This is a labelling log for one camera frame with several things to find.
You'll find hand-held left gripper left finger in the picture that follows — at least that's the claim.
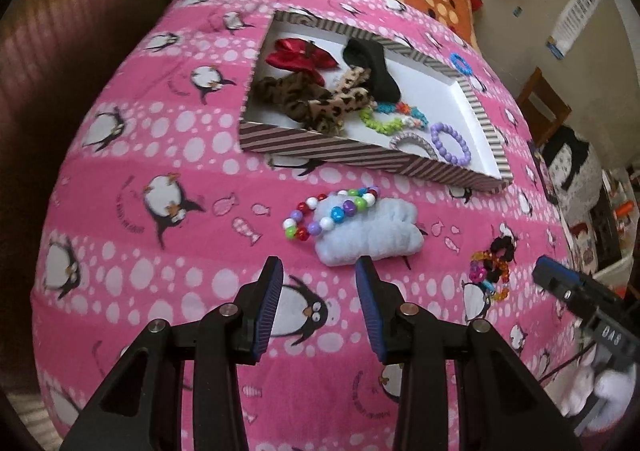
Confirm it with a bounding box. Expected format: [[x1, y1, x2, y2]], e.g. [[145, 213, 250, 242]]
[[59, 256, 285, 451]]

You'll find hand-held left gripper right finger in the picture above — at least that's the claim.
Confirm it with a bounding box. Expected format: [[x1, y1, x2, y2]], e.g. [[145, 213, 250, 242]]
[[354, 256, 583, 451]]

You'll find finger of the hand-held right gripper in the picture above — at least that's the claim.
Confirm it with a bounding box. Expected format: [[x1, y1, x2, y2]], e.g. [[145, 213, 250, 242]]
[[531, 255, 583, 304]]

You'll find black scrunchie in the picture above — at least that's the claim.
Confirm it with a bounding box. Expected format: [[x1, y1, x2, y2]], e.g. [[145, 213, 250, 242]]
[[480, 235, 521, 282]]

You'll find orange yellow crystal bracelet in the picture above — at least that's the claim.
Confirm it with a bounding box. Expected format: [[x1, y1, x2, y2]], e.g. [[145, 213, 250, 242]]
[[468, 251, 512, 304]]

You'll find pale blue terry wristband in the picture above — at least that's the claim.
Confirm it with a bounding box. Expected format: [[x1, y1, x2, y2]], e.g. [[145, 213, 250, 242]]
[[312, 195, 426, 268]]

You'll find multicoloured bead bracelet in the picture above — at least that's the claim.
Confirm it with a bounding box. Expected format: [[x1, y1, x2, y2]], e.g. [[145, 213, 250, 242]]
[[282, 186, 381, 242]]

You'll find striped cardboard box tray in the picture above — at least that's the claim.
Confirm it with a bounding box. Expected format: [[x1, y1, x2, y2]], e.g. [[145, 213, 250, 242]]
[[239, 8, 515, 194]]

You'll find purple bead bracelet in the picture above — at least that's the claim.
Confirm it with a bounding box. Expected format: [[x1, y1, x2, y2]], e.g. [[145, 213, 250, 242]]
[[429, 122, 473, 166]]

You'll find lilac woven bracelet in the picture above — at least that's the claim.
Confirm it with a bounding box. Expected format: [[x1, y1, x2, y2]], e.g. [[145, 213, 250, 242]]
[[389, 131, 438, 156]]

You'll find brown leopard scrunchie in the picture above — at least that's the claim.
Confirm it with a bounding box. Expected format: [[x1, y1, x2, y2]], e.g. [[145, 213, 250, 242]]
[[250, 73, 333, 124]]

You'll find leopard print bow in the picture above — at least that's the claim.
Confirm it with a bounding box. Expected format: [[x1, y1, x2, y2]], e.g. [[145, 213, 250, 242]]
[[305, 67, 377, 136]]

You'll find red fabric bow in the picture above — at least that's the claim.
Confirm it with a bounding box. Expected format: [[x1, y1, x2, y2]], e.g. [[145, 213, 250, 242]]
[[265, 37, 338, 88]]

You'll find person's right hand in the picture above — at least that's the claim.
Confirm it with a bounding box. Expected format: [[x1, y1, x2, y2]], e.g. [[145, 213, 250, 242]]
[[545, 356, 640, 432]]

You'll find pink penguin print blanket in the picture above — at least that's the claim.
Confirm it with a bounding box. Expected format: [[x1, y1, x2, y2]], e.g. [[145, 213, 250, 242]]
[[30, 0, 601, 451]]

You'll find wooden chair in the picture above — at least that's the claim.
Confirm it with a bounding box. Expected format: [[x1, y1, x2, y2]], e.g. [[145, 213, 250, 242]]
[[517, 67, 572, 142]]

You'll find wall chart poster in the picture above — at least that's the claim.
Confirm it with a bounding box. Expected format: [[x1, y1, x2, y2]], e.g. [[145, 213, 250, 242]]
[[546, 0, 603, 62]]

